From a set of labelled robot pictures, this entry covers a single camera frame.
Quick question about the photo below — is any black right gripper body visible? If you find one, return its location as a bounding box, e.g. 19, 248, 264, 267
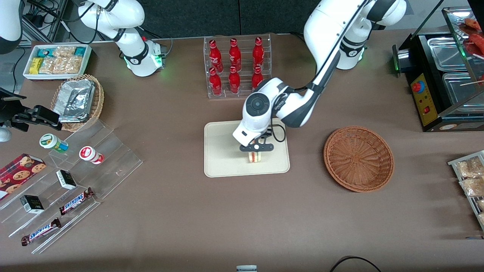
0, 88, 36, 131

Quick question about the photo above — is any cream plastic tray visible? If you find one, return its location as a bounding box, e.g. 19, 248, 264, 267
204, 118, 290, 178

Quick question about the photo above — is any light wicker basket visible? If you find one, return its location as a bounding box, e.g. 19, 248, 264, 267
50, 74, 105, 132

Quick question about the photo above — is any brown wicker basket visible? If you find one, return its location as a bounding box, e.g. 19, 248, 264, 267
323, 126, 395, 193

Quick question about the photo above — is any tray of packaged snacks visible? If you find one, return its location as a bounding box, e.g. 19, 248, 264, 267
448, 150, 484, 231

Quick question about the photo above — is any silver foil container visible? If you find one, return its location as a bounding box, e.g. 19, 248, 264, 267
57, 79, 95, 116
53, 108, 90, 124

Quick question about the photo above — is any green lidded yogurt cup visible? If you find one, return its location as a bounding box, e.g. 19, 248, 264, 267
39, 133, 69, 153

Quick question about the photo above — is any white rectangular snack bin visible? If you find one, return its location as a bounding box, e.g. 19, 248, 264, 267
23, 44, 92, 81

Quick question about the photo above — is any clear acrylic bottle rack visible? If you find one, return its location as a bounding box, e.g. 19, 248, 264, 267
203, 33, 272, 99

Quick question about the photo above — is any red cookie box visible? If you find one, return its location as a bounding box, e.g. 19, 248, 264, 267
0, 153, 47, 201

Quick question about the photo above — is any clear bag of nuts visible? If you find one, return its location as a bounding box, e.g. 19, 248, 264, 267
39, 57, 57, 74
54, 56, 83, 74
53, 46, 76, 59

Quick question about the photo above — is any yellow snack packet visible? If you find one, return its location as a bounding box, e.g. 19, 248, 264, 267
29, 57, 44, 75

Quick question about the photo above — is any red cola bottle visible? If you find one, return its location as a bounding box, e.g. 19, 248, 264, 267
229, 38, 242, 71
251, 65, 264, 91
209, 39, 223, 73
253, 36, 264, 70
228, 66, 241, 94
209, 67, 222, 96

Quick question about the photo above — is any red lidded yogurt cup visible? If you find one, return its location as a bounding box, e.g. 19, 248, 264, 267
79, 146, 104, 165

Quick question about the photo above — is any small black box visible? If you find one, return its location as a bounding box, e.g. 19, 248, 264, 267
56, 170, 77, 190
20, 195, 45, 214

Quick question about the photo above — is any clear acrylic stepped display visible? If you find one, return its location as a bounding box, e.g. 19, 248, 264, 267
0, 119, 143, 254

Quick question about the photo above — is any Snickers chocolate bar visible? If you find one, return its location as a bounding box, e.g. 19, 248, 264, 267
21, 218, 62, 246
59, 187, 95, 216

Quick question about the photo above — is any black food warmer cabinet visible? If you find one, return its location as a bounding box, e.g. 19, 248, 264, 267
392, 6, 484, 133

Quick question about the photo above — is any fried food in warmer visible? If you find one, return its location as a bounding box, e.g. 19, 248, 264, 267
462, 17, 484, 57

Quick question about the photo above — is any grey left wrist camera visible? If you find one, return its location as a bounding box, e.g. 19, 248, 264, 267
240, 142, 274, 152

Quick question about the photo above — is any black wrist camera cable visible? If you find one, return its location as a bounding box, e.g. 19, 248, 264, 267
270, 0, 374, 144

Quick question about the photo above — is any aluminium frame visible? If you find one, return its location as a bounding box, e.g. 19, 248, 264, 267
21, 0, 76, 44

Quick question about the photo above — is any black cable loop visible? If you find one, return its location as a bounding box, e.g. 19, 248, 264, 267
329, 256, 382, 272

